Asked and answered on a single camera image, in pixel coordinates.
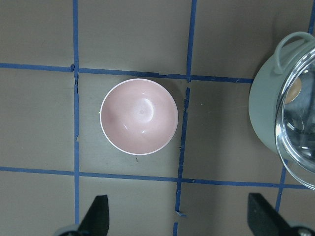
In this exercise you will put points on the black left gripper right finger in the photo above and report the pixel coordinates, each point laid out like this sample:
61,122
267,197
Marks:
263,220

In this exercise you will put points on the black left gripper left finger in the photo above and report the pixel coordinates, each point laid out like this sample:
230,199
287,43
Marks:
96,220

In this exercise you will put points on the glass pot lid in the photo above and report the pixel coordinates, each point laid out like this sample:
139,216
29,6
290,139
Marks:
295,122

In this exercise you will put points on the brown egg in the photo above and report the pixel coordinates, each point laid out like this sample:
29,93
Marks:
293,91

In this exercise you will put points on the pale green electric pot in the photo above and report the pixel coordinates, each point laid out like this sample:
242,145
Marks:
268,83

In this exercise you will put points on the pink ceramic bowl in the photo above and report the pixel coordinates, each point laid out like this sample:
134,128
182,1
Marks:
138,116

